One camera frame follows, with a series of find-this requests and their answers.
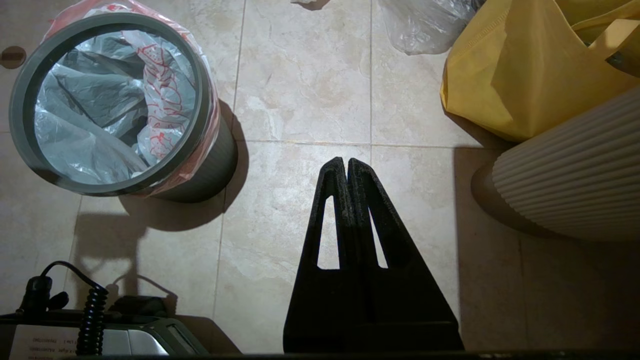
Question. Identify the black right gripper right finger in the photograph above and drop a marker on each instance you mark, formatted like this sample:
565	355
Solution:
415	300

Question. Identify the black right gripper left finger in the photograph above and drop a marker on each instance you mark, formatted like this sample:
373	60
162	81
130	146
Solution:
315	300

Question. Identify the new white red-printed bag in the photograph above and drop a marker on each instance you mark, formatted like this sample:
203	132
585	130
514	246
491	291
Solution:
100	115

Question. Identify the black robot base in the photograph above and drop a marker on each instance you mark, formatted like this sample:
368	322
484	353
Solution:
140	335

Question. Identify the yellow fabric bag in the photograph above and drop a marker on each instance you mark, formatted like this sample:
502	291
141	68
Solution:
525	75

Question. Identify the clear crumpled plastic bag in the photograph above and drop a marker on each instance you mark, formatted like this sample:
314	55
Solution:
425	25

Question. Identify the beige ribbed round ottoman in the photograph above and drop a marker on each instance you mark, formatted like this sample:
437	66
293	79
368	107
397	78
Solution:
575	180

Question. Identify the round metal floor door stop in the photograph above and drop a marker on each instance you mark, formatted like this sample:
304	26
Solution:
12	56

